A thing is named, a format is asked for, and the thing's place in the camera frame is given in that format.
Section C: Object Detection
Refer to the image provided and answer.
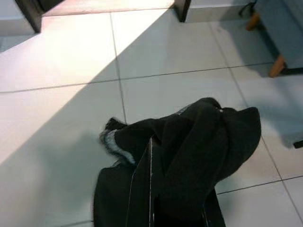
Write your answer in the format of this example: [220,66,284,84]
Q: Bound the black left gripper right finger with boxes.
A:
[153,96,261,227]

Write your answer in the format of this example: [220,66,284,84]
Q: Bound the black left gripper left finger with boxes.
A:
[93,117,166,227]

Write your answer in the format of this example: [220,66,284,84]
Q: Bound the grey padded ottoman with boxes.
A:
[245,0,303,78]

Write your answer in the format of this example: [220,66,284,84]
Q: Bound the thick black door post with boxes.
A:
[174,0,193,24]
[13,0,44,34]

